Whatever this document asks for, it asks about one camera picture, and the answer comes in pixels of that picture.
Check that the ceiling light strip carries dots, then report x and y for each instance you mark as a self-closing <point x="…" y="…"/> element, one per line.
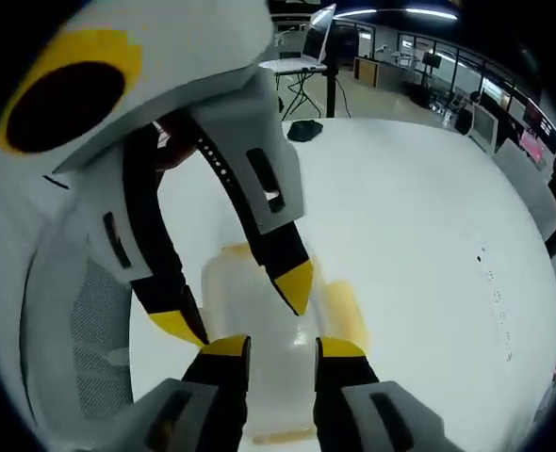
<point x="396" y="11"/>

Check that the black tripod stand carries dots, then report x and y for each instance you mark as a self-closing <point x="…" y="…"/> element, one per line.
<point x="333" y="89"/>

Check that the person's left hand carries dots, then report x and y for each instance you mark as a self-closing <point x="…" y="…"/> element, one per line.
<point x="174" y="148"/>

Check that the clear plastic box yellow buckles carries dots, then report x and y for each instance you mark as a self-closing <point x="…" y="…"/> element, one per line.
<point x="278" y="339"/>

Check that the grey mesh office chair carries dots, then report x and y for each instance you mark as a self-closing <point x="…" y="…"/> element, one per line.
<point x="99" y="339"/>

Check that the wooden cabinet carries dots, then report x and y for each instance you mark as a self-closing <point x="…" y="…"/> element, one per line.
<point x="366" y="71"/>

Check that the white chair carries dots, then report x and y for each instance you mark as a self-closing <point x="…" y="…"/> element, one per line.
<point x="483" y="124"/>

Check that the pink lit screen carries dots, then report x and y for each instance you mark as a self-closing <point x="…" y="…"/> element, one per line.
<point x="534" y="143"/>

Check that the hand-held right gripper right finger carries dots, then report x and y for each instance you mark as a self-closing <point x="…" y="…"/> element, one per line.
<point x="344" y="391"/>

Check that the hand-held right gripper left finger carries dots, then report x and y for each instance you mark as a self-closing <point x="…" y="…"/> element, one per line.
<point x="212" y="391"/>

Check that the white laptop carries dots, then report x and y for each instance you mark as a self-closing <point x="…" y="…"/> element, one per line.
<point x="313" y="40"/>

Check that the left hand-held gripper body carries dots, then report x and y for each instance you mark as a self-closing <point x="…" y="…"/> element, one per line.
<point x="165" y="47"/>

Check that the black pouch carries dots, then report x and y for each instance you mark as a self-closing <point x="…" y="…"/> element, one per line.
<point x="305" y="130"/>

